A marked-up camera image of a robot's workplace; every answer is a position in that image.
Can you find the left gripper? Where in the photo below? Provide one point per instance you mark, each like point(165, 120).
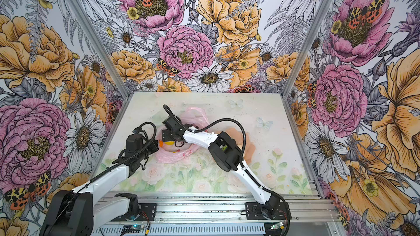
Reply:
point(154, 149)

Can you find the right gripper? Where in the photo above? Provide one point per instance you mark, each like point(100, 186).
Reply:
point(165, 135)

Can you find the pink plastic bag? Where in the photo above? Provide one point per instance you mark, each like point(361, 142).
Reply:
point(172, 152)

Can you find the pink scalloped bowl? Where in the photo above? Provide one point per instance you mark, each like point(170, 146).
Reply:
point(238, 137)

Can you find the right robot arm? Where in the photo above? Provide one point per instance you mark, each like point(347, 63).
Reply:
point(227, 155)

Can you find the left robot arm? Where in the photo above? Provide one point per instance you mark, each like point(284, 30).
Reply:
point(78, 212)

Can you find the left green circuit board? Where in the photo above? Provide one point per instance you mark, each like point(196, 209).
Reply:
point(133, 229)

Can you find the green circuit board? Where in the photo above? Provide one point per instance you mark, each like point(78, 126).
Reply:
point(133, 229)
point(279, 225)

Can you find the right green circuit board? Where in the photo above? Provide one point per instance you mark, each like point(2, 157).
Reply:
point(279, 225)

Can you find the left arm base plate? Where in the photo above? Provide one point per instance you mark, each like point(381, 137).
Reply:
point(147, 213)

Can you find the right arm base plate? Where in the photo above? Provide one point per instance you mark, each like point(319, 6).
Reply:
point(257, 211)

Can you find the left aluminium frame post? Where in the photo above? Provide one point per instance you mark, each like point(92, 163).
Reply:
point(85, 23)

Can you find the aluminium frame post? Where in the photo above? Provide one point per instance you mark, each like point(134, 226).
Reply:
point(85, 23)
point(318, 19)

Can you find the aluminium front rail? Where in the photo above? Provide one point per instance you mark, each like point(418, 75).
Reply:
point(196, 214)

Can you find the right aluminium frame post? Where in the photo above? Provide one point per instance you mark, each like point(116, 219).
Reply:
point(318, 19)

